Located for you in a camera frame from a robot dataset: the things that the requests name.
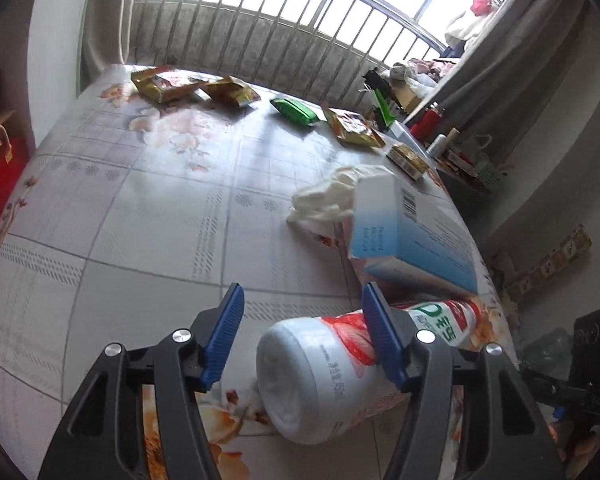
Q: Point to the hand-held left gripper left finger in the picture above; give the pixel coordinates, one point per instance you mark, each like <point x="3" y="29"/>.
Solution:
<point x="225" y="335"/>

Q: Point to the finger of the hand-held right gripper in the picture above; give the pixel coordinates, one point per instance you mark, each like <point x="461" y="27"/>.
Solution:
<point x="545" y="385"/>

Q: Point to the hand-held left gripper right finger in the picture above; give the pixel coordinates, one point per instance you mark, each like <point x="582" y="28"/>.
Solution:
<point x="380" y="330"/>

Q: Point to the white yogurt bottle red label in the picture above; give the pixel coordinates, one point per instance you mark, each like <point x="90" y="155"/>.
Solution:
<point x="325" y="370"/>

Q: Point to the clear water jug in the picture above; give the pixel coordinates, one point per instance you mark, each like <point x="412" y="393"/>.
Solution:
<point x="545" y="347"/>

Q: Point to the blue and white carton box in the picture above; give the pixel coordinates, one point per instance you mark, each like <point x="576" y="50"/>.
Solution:
<point x="420" y="240"/>

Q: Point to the patterned cardboard box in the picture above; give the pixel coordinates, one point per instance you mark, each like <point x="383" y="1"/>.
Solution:
<point x="550" y="262"/>

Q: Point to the crumpled white tissue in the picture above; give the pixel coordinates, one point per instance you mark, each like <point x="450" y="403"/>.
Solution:
<point x="330" y="195"/>

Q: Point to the floral tablecloth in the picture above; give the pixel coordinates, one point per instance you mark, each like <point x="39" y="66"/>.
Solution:
<point x="130" y="210"/>

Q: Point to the small golden cardboard box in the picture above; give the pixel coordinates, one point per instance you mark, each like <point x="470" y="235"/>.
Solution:
<point x="407" y="159"/>

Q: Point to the green plastic basket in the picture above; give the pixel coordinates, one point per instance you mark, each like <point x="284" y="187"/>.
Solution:
<point x="491" y="172"/>

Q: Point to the white can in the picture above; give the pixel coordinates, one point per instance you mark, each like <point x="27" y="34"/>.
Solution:
<point x="442" y="144"/>

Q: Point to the gold snack packet right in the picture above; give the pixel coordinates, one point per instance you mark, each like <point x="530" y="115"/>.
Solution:
<point x="352" y="127"/>

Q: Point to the small green packet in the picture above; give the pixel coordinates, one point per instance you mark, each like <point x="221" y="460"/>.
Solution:
<point x="295" y="110"/>

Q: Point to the small golden snack packet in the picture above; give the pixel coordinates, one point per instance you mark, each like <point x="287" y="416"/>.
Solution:
<point x="230" y="91"/>

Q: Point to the large golden snack packet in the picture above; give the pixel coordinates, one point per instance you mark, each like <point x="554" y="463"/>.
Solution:
<point x="167" y="85"/>

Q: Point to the pile of clothes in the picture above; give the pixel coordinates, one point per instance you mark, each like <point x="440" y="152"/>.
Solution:
<point x="420" y="70"/>

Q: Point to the red bag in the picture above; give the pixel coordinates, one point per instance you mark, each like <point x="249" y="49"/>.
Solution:
<point x="0" y="185"/>

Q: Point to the wide grey curtain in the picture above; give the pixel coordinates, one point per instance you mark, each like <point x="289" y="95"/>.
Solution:
<point x="510" y="60"/>

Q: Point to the metal window railing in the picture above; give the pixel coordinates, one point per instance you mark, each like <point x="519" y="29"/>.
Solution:
<point x="280" y="25"/>

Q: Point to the red cloth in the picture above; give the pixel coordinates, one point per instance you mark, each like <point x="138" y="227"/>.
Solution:
<point x="481" y="5"/>

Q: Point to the narrow grey curtain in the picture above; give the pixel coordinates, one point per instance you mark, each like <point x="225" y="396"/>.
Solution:
<point x="107" y="10"/>

